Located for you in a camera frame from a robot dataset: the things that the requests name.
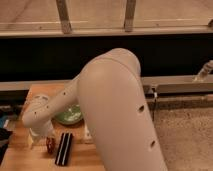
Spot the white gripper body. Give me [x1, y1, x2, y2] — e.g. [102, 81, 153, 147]
[30, 121, 55, 138]

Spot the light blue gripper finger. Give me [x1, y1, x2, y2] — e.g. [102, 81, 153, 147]
[28, 134, 45, 149]

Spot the white tube bottle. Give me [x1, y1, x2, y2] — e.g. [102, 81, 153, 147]
[83, 125, 93, 144]

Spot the green bowl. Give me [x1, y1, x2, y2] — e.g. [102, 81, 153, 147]
[54, 105, 83, 125]

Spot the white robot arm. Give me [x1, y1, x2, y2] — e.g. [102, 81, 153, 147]
[22, 48, 168, 171]

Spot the wooden table post right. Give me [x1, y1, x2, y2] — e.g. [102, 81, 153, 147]
[124, 0, 136, 32]

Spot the wooden table post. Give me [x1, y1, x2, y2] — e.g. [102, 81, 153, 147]
[56, 0, 72, 34]
[124, 0, 136, 32]

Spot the wooden table post left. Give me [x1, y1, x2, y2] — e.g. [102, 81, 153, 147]
[56, 0, 72, 34]

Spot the black striped rectangular block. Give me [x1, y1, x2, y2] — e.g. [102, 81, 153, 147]
[55, 133, 73, 166]

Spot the red chili pepper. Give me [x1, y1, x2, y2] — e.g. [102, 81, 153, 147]
[46, 137, 56, 154]

